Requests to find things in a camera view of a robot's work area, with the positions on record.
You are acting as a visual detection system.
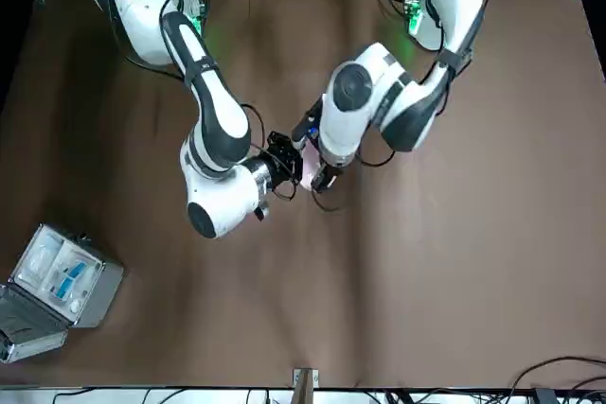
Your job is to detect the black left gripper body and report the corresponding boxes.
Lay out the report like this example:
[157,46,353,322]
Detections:
[311,162,343,195]

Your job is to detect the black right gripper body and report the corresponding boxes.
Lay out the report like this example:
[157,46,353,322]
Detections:
[264,152,294,187]

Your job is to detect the pink bowl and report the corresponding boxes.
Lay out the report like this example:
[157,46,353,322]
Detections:
[298,142,326,191]

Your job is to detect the silver metal case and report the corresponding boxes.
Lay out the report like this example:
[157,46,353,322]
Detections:
[0,222,125,363]

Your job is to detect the blue white packet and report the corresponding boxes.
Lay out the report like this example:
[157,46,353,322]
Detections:
[67,259,90,282]

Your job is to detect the aluminium frame post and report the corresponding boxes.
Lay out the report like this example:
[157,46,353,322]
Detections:
[291,366,319,404]

